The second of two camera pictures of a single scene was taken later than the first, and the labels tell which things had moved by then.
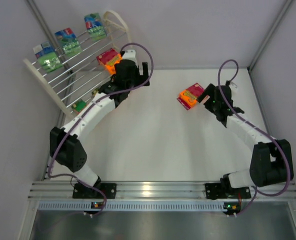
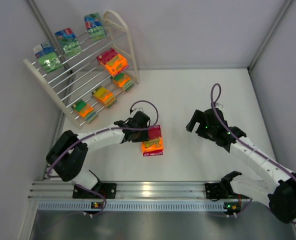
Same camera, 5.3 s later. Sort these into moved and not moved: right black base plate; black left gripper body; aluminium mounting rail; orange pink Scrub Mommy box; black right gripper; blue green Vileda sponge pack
Moved: black left gripper body; black right gripper
Not moved: aluminium mounting rail; orange pink Scrub Mommy box; right black base plate; blue green Vileda sponge pack
